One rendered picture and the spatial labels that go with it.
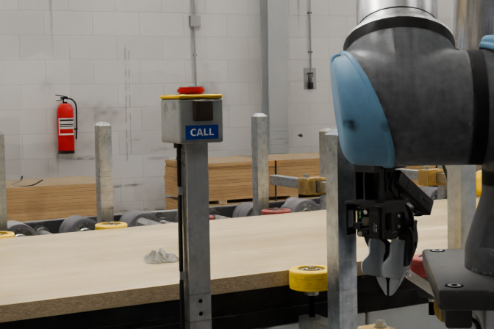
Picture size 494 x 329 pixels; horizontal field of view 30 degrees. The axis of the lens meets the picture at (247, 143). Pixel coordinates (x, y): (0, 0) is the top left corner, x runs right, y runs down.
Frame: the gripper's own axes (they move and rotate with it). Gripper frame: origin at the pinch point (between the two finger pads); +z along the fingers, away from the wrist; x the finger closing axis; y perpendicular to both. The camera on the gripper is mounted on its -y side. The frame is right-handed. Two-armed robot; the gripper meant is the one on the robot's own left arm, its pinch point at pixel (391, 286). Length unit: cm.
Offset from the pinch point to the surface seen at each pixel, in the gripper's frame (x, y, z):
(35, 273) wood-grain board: -62, 23, 2
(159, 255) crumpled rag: -52, 1, 0
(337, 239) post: -8.2, 3.0, -6.9
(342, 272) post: -7.6, 2.6, -1.6
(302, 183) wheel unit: -91, -92, -4
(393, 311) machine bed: -19.0, -29.6, 12.4
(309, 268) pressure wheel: -22.3, -7.6, 0.9
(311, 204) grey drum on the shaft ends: -118, -130, 8
